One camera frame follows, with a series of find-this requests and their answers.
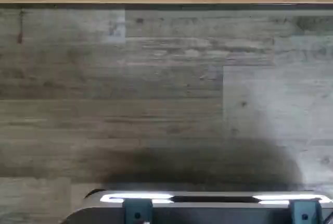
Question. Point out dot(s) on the black robot base light strip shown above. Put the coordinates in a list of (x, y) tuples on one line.
[(221, 214)]

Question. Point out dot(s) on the teal mounting bracket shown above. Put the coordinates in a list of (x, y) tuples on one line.
[(138, 212), (304, 213)]

